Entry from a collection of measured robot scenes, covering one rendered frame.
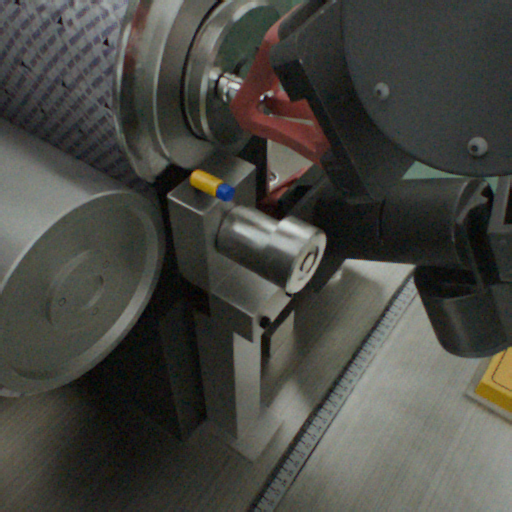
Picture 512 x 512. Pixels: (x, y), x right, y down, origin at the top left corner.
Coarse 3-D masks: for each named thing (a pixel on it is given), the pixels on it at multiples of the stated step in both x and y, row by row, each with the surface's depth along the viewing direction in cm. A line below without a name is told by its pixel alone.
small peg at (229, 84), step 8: (224, 80) 29; (232, 80) 29; (240, 80) 29; (224, 88) 29; (232, 88) 29; (224, 96) 29; (232, 96) 29; (264, 96) 28; (272, 96) 28; (256, 104) 28; (264, 104) 28; (272, 104) 29; (264, 112) 29
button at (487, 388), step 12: (492, 360) 58; (504, 360) 58; (492, 372) 57; (504, 372) 57; (480, 384) 57; (492, 384) 56; (504, 384) 56; (480, 396) 58; (492, 396) 57; (504, 396) 56; (504, 408) 57
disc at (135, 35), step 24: (144, 0) 26; (288, 0) 35; (144, 24) 26; (120, 48) 26; (144, 48) 27; (120, 72) 26; (144, 72) 27; (120, 96) 27; (120, 120) 28; (144, 120) 29; (120, 144) 29; (144, 144) 30; (240, 144) 38; (144, 168) 31; (168, 168) 32
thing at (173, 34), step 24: (168, 0) 27; (192, 0) 27; (216, 0) 28; (168, 24) 27; (192, 24) 28; (168, 48) 27; (168, 72) 28; (144, 96) 28; (168, 96) 29; (168, 120) 29; (168, 144) 30; (192, 144) 32; (216, 144) 34; (192, 168) 33
